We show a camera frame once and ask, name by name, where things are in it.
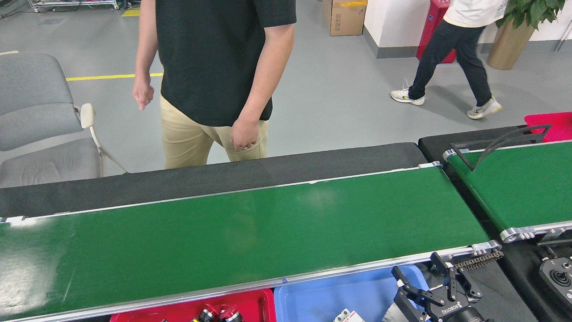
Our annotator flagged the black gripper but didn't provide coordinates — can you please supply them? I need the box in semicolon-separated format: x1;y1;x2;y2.
391;252;485;322

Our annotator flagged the white circuit breaker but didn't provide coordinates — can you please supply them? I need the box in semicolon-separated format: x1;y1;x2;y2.
333;309;366;322
381;302;405;322

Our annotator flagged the green feeder conveyor belt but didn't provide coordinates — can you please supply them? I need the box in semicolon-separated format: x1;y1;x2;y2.
442;140;572;243

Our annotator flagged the long green conveyor belt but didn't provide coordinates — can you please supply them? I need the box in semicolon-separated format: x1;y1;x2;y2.
0;161;503;322

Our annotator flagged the person's left hand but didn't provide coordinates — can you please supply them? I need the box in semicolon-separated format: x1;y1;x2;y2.
230;117;260;151

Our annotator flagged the person's right hand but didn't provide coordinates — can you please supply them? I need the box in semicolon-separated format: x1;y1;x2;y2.
132;77;155;111

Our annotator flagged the blue plastic bin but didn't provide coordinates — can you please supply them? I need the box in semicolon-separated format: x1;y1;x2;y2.
273;264;432;322

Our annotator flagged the black joystick controller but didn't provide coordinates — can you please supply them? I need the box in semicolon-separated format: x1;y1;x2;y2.
538;257;572;314

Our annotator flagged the red plastic bin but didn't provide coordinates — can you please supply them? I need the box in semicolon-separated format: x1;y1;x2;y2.
110;288;277;322

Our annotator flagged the red plastic crate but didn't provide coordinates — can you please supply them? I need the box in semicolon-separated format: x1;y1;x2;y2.
524;112;572;144

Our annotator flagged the person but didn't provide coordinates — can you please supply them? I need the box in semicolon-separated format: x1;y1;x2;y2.
390;0;510;120
132;0;297;169

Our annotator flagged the potted green plant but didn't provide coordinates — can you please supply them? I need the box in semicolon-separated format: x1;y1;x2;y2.
486;0;566;71

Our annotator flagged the red cabinet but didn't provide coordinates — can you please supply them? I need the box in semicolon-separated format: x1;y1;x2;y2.
416;0;457;63

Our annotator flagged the brown cardboard box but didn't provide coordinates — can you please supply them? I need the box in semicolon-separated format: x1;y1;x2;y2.
323;0;368;36

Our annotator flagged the grey padded chair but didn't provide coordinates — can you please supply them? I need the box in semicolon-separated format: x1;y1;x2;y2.
0;53;129;188

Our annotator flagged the metal rack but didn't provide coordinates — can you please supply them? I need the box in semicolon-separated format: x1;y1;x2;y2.
29;0;119;10

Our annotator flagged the black drive chain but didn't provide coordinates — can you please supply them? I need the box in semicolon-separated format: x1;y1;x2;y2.
454;250;505;271

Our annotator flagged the black guide frame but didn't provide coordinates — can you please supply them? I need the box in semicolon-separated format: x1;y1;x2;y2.
449;124;552;172

